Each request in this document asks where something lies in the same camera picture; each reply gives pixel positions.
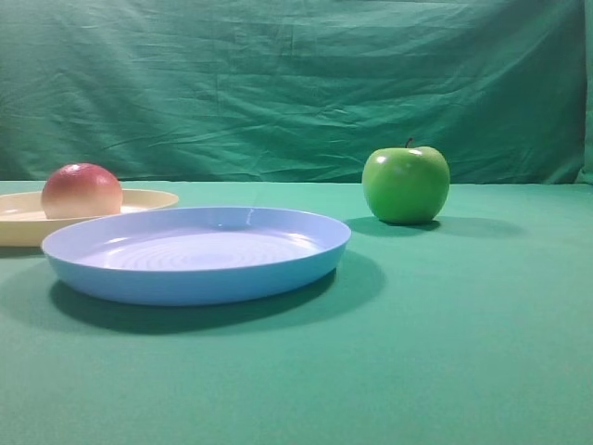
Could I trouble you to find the red peach-coloured bread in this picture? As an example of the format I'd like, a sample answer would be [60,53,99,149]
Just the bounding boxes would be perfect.
[41,163,123,219]

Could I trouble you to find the blue plate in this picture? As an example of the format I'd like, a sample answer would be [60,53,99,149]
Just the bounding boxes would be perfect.
[41,207,351,306]

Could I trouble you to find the pale yellow plate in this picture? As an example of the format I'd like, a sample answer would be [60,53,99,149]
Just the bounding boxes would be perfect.
[0,188,179,248]

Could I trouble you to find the green apple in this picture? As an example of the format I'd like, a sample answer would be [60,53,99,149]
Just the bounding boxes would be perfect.
[361,141,450,225]

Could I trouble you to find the green backdrop cloth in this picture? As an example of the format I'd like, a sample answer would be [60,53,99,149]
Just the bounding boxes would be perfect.
[1,1,592,184]

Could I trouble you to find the green tablecloth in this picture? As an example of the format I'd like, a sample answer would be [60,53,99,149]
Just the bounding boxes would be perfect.
[1,182,592,444]

